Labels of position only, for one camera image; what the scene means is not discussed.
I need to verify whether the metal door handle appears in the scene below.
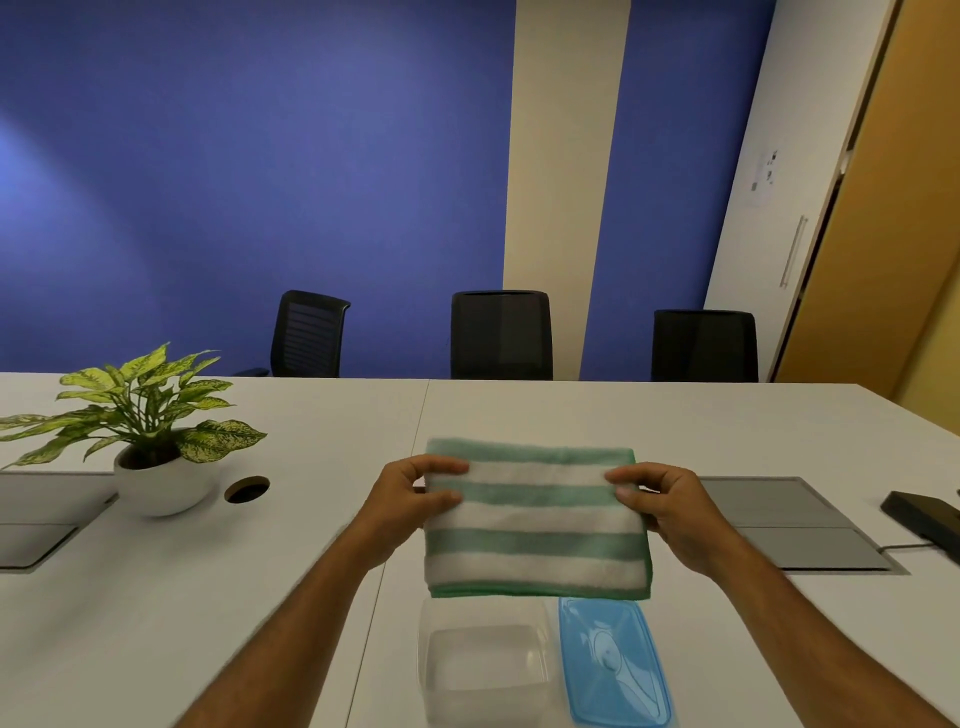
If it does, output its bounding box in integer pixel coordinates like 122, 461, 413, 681
779, 215, 810, 290

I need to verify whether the person's right forearm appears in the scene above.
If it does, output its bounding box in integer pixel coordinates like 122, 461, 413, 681
704, 539, 960, 728

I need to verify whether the black mesh office chair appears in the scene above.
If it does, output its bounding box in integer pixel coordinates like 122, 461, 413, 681
269, 290, 352, 379

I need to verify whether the clear plastic container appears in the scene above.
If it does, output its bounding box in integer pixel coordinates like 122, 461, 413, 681
418, 596, 564, 728

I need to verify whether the green plant in white pot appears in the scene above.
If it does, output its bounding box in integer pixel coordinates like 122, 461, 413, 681
0, 342, 268, 519

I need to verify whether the blue plastic lid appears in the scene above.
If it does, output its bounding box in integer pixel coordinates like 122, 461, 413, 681
558, 596, 673, 727

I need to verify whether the white cabinet door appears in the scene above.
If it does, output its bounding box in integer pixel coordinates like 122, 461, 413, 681
703, 0, 901, 384

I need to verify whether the white paper label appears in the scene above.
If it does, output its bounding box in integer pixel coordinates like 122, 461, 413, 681
749, 148, 783, 209

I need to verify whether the person's left forearm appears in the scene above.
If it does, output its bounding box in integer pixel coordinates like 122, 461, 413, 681
172, 524, 393, 728

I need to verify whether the yellow wooden door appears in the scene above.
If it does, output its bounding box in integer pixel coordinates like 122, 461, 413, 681
772, 0, 960, 406

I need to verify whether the green white striped towel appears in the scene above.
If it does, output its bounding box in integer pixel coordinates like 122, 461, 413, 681
423, 438, 652, 601

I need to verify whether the person's left hand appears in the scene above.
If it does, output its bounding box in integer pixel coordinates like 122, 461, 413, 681
346, 454, 472, 576

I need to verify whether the black device with cable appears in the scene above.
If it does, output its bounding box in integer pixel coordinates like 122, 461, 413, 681
879, 491, 960, 568

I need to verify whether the person's right hand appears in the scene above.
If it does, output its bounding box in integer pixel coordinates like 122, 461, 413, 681
604, 461, 745, 583

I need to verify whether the grey table cable hatch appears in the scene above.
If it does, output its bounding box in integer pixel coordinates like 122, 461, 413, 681
0, 472, 120, 575
697, 476, 910, 577

